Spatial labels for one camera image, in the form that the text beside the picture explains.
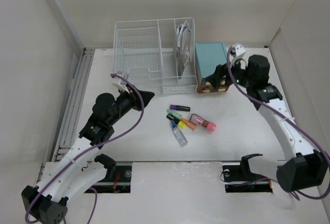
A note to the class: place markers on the orange highlighter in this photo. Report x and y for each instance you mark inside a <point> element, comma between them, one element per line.
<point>188,123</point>

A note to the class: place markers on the pink capsule pencil case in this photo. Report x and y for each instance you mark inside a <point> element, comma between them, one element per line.
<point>207,125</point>

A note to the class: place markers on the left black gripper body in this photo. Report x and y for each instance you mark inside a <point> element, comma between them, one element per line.
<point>124,104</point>

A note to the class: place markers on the yellow highlighter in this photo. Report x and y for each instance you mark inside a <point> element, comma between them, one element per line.
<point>177,121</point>

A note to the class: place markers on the green highlighter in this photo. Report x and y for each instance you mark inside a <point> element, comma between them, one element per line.
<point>174,114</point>

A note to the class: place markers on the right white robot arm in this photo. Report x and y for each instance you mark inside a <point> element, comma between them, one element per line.
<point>306,163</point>

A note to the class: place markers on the clear blue-cap bottle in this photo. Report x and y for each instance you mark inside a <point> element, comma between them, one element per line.
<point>178,134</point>

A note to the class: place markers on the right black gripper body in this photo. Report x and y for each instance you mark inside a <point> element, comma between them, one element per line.
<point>240,76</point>

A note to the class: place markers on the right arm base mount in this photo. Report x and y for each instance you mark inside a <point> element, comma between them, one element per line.
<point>240,180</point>

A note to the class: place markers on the grey setup guide booklet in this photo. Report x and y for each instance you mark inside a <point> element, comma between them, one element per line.
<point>183,50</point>

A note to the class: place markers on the aluminium rail frame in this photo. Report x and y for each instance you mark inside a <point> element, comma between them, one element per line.
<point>69,122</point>

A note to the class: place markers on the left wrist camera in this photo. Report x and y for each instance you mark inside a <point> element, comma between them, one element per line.
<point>119,81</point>

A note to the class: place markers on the teal wooden drawer box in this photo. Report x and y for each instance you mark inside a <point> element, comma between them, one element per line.
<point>207,57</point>

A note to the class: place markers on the white wire desk organizer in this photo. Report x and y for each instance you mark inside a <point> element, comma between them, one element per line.
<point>146,50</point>

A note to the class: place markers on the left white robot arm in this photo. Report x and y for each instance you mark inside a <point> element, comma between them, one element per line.
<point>83,165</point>

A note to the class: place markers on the purple highlighter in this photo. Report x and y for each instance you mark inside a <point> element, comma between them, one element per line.
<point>180,108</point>

